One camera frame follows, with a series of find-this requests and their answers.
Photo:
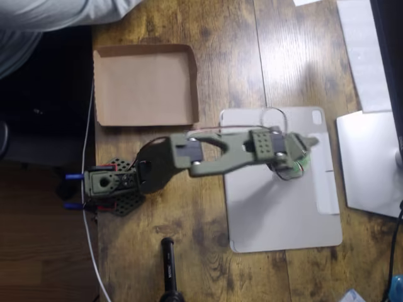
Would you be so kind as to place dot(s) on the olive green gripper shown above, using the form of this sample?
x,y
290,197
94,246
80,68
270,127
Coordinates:
x,y
303,142

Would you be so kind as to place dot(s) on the green cube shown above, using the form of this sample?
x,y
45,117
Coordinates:
x,y
303,164

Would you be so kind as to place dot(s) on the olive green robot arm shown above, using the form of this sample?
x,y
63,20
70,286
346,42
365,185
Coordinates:
x,y
233,141

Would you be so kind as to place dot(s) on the brown cardboard tray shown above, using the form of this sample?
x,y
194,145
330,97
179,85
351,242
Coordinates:
x,y
145,88

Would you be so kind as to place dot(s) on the tablet in grey case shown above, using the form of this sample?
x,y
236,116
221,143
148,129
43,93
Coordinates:
x,y
277,214

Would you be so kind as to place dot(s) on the white foam strip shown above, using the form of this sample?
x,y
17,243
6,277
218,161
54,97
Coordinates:
x,y
362,56

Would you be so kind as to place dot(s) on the black monitor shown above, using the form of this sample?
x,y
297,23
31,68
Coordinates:
x,y
393,47

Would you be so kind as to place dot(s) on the white small box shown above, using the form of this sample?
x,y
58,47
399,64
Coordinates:
x,y
352,296

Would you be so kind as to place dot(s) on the white paper sheet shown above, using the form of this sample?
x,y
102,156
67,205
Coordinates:
x,y
303,2

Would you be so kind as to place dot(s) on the blue round object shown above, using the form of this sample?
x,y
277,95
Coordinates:
x,y
397,287

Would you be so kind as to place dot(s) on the person in grey shirt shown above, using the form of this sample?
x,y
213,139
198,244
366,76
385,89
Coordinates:
x,y
47,12

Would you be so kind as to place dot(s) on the black camera stand pole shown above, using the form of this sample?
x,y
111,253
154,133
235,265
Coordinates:
x,y
169,267

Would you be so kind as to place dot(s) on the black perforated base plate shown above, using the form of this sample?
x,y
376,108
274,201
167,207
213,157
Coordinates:
x,y
126,204

